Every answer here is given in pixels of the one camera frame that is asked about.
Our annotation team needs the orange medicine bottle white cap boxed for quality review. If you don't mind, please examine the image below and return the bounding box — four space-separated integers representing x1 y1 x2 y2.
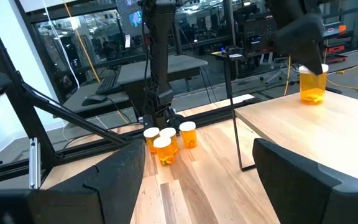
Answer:
298 63 329 106
178 121 198 149
142 126 161 156
152 136 176 167
159 126 180 156

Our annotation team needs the thin white cable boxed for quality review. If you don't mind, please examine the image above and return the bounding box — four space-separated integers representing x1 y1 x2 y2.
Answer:
41 0 81 91

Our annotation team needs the silver metal bracket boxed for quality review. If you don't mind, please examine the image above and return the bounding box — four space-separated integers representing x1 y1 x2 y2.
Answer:
29 136 42 190

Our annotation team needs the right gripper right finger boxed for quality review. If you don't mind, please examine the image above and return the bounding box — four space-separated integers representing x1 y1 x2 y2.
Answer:
252 138 358 224

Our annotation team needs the black side table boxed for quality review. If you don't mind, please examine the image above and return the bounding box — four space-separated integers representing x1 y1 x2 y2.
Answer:
210 45 246 108

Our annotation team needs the wooden shelf with black legs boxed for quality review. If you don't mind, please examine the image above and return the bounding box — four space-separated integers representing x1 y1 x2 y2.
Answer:
230 89 358 187

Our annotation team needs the orange red tool cart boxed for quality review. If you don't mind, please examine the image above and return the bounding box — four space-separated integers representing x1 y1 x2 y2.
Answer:
323 21 354 65

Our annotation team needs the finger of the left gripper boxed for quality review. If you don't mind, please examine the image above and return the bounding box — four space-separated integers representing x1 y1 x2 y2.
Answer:
274 14 325 75

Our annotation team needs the blue lit monitor screen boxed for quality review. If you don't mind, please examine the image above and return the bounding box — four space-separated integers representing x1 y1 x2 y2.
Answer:
128 9 143 27

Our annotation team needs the black computer mouse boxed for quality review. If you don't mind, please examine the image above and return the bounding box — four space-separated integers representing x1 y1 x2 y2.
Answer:
81 94 108 107

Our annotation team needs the black perforated cabinet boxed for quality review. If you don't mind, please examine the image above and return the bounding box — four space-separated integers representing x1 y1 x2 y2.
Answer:
242 15 278 55

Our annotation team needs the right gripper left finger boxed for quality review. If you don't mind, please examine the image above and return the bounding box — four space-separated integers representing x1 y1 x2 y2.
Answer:
0 139 147 224

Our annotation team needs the yellow power cable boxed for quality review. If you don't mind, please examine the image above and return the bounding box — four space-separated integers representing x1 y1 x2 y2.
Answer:
63 0 131 124
283 55 292 96
325 57 358 93

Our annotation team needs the black keyboard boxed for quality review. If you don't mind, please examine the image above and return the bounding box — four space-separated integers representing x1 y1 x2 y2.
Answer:
94 73 121 96

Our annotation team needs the dark keyboard desk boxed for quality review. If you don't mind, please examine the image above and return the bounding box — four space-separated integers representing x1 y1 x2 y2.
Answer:
62 74 136 119

